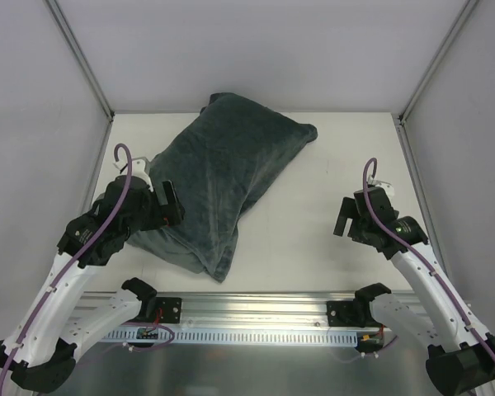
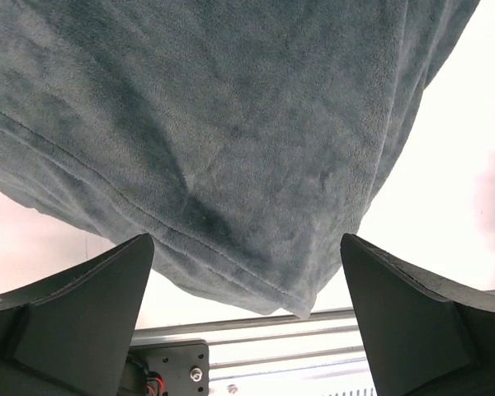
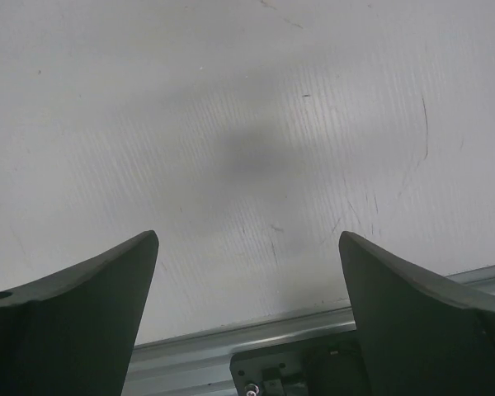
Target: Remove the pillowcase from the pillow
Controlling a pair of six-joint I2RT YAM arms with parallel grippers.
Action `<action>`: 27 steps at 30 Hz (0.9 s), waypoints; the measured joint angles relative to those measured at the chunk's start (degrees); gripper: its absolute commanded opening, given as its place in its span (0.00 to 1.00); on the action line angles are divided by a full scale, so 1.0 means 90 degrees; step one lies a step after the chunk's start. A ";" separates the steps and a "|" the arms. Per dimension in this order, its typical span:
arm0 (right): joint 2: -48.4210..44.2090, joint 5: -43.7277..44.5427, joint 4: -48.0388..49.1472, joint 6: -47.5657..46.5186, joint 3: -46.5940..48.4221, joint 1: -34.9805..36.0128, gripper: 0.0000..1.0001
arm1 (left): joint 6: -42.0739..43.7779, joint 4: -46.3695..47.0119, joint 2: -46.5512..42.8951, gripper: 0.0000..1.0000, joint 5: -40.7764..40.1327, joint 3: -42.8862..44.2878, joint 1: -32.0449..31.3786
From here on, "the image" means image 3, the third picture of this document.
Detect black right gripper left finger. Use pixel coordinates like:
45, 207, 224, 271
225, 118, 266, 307
0, 231, 158, 395

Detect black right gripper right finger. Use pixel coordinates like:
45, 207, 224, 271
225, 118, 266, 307
339, 231, 495, 395

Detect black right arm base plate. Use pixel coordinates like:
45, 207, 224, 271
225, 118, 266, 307
229, 331, 372, 396

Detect aluminium mounting rail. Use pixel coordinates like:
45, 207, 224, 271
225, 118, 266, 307
123, 257, 495, 395

